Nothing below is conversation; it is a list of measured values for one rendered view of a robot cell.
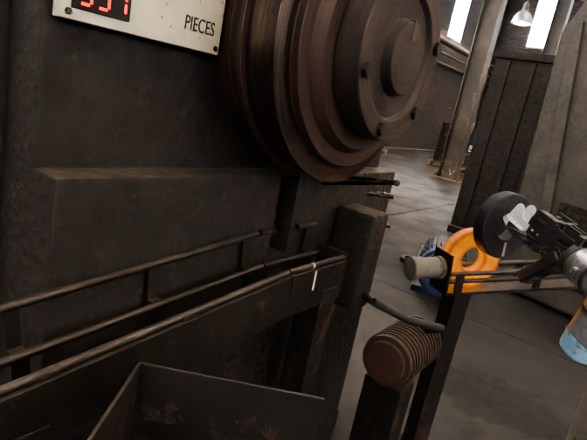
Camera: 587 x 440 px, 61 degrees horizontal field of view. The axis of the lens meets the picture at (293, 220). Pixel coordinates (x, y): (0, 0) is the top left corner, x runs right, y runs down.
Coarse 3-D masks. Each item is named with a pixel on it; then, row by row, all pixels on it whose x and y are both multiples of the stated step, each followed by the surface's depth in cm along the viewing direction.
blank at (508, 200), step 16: (512, 192) 115; (480, 208) 114; (496, 208) 112; (512, 208) 114; (480, 224) 113; (496, 224) 114; (480, 240) 114; (496, 240) 115; (512, 240) 117; (496, 256) 116
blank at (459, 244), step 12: (468, 228) 127; (456, 240) 125; (468, 240) 125; (456, 252) 126; (480, 252) 129; (456, 264) 127; (480, 264) 129; (492, 264) 129; (468, 276) 129; (480, 276) 129
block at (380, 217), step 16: (352, 208) 115; (368, 208) 118; (336, 224) 117; (352, 224) 114; (368, 224) 112; (384, 224) 116; (336, 240) 117; (352, 240) 115; (368, 240) 113; (352, 256) 115; (368, 256) 114; (352, 272) 115; (368, 272) 117; (352, 288) 116; (368, 288) 120; (336, 304) 119; (352, 304) 116
